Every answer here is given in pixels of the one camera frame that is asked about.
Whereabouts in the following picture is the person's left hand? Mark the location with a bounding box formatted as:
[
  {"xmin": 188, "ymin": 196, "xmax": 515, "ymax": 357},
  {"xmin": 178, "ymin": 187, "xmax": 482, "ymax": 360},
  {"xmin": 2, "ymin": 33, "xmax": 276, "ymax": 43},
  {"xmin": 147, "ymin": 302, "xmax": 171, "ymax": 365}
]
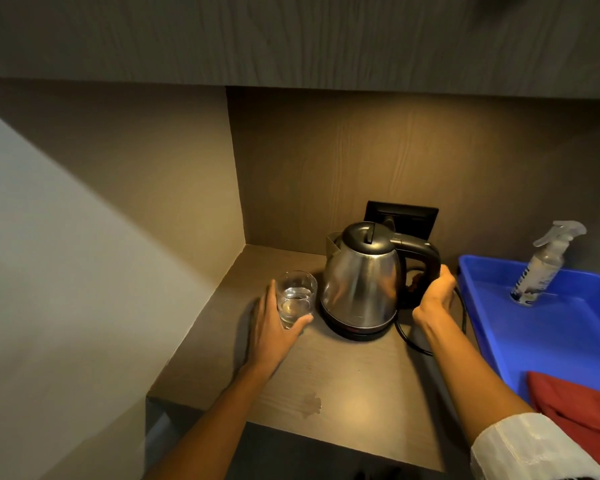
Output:
[{"xmin": 248, "ymin": 280, "xmax": 315, "ymax": 376}]

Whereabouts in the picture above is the person's right hand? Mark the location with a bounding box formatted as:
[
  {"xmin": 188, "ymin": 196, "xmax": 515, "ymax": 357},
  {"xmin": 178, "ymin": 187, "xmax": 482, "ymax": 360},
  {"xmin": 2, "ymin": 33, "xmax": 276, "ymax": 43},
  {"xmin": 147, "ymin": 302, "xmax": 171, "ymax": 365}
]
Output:
[{"xmin": 411, "ymin": 264, "xmax": 457, "ymax": 331}]

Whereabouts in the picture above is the clear drinking glass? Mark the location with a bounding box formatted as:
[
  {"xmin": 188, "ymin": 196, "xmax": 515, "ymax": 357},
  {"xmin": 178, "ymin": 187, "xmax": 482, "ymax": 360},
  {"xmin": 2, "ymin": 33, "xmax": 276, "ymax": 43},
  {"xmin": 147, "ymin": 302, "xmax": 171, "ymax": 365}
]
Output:
[{"xmin": 275, "ymin": 271, "xmax": 318, "ymax": 330}]

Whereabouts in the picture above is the stainless steel electric kettle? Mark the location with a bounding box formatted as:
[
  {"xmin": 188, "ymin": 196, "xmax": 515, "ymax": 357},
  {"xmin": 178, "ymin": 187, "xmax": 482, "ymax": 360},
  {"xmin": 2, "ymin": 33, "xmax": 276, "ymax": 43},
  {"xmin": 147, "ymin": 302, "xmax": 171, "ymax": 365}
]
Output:
[{"xmin": 321, "ymin": 221, "xmax": 442, "ymax": 331}]

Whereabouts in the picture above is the person's left forearm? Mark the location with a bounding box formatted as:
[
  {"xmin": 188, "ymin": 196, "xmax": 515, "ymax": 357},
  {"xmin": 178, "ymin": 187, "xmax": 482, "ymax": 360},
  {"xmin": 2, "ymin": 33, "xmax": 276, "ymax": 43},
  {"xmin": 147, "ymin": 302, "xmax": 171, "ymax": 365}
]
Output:
[{"xmin": 144, "ymin": 363, "xmax": 282, "ymax": 480}]

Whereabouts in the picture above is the person's right forearm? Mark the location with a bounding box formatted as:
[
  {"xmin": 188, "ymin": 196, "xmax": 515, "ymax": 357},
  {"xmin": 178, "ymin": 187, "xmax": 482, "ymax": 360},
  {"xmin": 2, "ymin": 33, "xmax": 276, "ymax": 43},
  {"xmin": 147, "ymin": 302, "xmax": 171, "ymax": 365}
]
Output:
[{"xmin": 420, "ymin": 311, "xmax": 535, "ymax": 448}]

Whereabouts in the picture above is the black kettle base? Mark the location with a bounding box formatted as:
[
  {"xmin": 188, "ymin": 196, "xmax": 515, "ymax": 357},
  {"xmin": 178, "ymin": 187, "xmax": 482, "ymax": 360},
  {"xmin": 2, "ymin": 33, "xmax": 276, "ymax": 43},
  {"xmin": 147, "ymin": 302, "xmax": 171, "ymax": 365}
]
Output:
[{"xmin": 319, "ymin": 301, "xmax": 399, "ymax": 342}]

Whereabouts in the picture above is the clear spray bottle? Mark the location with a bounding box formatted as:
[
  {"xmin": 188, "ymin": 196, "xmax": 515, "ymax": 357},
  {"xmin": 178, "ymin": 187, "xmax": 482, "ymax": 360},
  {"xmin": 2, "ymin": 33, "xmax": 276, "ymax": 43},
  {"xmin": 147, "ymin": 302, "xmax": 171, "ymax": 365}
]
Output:
[{"xmin": 509, "ymin": 220, "xmax": 588, "ymax": 307}]

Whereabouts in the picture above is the blue plastic tray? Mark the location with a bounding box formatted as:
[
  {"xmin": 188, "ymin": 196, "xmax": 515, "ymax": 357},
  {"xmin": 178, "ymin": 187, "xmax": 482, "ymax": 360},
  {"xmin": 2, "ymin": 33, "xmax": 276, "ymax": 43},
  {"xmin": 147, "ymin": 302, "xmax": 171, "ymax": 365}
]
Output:
[{"xmin": 456, "ymin": 254, "xmax": 600, "ymax": 411}]

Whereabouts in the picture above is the red cloth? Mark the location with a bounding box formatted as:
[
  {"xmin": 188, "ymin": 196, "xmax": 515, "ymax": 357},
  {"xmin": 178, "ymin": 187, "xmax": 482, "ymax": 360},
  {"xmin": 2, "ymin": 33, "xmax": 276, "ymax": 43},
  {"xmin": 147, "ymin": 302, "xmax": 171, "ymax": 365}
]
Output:
[{"xmin": 526, "ymin": 371, "xmax": 600, "ymax": 476}]

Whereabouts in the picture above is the white sleeve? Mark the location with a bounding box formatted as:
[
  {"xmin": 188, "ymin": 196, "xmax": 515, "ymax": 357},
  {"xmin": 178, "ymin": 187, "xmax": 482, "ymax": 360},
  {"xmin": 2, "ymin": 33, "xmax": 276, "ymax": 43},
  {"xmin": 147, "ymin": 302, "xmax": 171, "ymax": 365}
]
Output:
[{"xmin": 469, "ymin": 412, "xmax": 600, "ymax": 480}]

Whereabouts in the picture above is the dark wooden overhead cabinet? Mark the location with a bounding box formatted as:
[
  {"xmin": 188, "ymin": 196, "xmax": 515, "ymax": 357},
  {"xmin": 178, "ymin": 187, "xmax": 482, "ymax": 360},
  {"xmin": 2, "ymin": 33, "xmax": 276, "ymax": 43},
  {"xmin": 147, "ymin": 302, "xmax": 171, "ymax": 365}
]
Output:
[{"xmin": 0, "ymin": 0, "xmax": 600, "ymax": 100}]

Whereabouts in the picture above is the black power cable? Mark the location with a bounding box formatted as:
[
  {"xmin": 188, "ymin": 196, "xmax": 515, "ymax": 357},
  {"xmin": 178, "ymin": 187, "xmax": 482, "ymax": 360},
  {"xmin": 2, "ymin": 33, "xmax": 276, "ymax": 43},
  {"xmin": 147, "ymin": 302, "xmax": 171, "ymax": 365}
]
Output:
[{"xmin": 393, "ymin": 286, "xmax": 469, "ymax": 357}]

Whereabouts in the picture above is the black wall socket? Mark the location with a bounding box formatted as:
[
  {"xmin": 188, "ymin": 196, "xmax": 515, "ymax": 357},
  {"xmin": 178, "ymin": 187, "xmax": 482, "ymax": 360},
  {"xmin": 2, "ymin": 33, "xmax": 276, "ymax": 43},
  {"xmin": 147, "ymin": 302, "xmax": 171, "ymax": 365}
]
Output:
[{"xmin": 363, "ymin": 200, "xmax": 440, "ymax": 242}]

